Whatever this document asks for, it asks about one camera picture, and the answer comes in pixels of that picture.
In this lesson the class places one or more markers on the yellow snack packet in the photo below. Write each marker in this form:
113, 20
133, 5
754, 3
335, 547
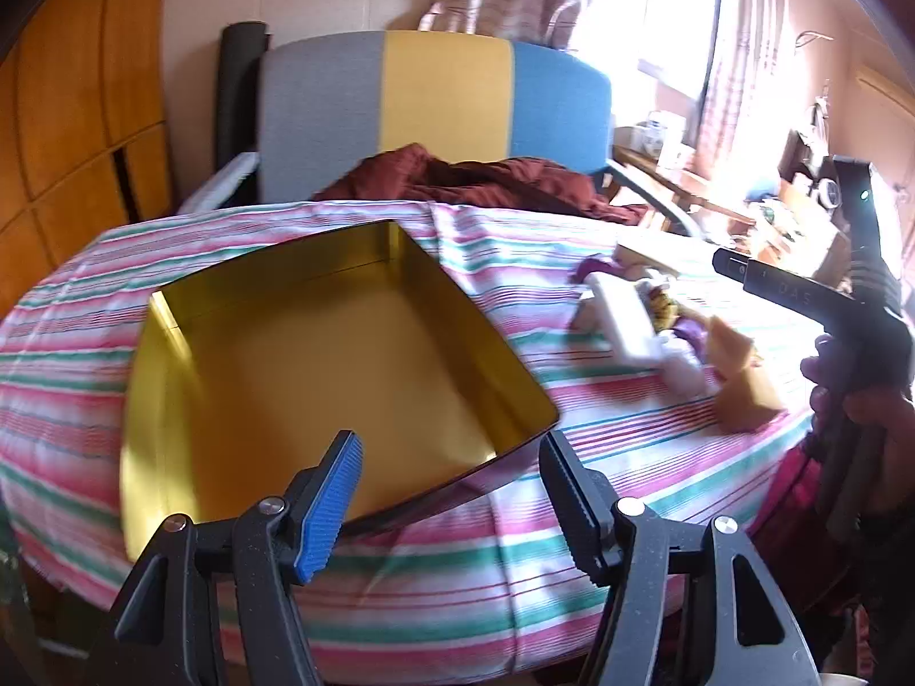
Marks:
663, 311

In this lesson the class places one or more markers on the rice cracker packet green ends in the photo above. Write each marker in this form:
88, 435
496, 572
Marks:
625, 318

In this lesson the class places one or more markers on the grey yellow blue armchair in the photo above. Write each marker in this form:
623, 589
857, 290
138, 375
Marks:
443, 100

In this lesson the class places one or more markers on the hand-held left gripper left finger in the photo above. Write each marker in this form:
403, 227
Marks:
332, 507

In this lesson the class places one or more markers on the small round fan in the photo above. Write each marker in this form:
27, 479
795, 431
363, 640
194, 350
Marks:
829, 193

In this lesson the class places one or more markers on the maroon tin box gold interior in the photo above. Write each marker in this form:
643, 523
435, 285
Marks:
322, 371

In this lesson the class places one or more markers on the wooden wardrobe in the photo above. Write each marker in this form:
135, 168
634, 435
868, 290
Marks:
64, 121

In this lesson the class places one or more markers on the purple snack packet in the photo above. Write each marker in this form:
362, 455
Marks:
690, 334
597, 268

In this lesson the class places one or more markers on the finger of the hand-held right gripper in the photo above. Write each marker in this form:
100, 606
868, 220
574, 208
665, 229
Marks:
779, 286

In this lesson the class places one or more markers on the person's right hand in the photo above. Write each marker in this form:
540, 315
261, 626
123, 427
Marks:
879, 429

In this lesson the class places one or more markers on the red quilt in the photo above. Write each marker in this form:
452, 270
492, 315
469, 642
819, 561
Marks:
793, 500

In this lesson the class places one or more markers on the black rolled mat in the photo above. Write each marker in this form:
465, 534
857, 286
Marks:
239, 86

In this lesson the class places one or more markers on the striped bed sheet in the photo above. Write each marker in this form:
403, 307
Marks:
443, 586

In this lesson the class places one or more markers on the maroon padded jacket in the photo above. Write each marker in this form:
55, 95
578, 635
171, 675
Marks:
500, 186

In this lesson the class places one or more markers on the dark wooden desk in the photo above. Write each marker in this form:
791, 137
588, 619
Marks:
686, 186

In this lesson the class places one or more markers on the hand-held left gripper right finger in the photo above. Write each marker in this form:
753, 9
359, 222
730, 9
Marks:
572, 507

